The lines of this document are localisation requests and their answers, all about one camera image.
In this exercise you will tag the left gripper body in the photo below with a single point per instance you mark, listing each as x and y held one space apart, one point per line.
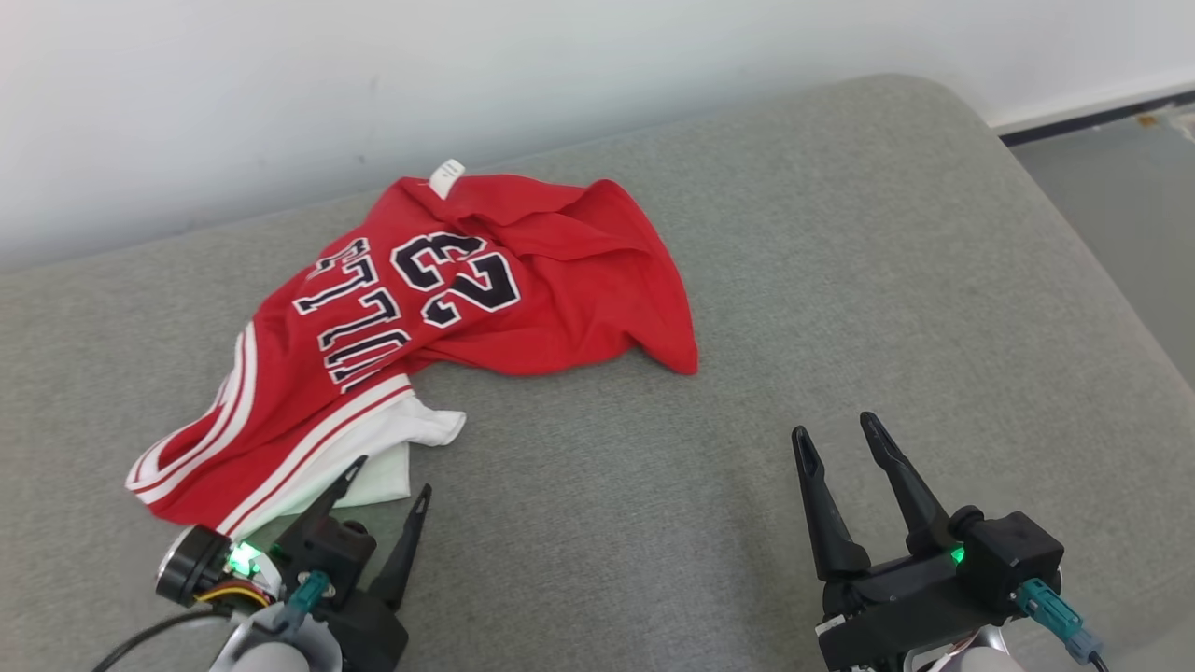
373 635

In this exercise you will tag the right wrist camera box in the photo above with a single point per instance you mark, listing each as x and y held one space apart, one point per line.
1018 551

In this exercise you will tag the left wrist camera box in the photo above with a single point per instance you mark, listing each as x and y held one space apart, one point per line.
336 551

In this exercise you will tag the black wall baseboard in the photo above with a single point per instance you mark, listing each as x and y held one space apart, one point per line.
1092 114

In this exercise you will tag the red jersey number 23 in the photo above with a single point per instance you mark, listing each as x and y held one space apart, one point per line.
560 280

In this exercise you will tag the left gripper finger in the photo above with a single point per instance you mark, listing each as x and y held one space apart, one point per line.
406 551
317 513

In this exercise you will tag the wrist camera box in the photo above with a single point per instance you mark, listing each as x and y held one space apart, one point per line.
336 551
1018 551

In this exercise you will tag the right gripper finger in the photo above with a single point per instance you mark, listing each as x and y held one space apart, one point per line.
910 504
831 532

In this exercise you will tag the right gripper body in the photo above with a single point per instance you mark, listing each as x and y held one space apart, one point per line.
896 616

